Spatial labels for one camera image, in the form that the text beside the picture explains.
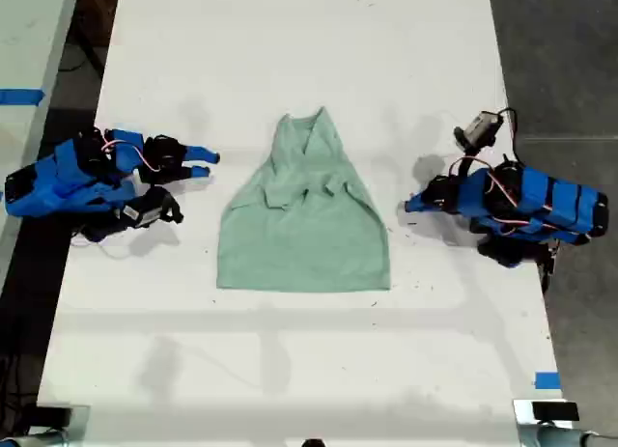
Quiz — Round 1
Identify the pale green T-shirt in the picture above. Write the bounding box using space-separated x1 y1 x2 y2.
215 106 391 293

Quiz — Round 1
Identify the long blue tape strip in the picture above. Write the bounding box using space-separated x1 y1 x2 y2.
0 87 46 106

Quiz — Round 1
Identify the white side table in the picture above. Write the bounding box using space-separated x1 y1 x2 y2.
0 0 82 284

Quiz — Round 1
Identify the small black box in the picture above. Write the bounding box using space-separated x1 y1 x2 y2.
34 405 74 427
530 402 580 422

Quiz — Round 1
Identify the black camera stalk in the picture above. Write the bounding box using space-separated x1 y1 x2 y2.
457 145 485 179

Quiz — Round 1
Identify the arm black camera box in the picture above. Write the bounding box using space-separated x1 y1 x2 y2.
118 185 185 232

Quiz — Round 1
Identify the arm grey camera box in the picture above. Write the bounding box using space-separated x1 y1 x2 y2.
453 110 504 152

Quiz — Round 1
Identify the black camera cable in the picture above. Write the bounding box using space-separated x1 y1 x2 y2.
496 107 521 164

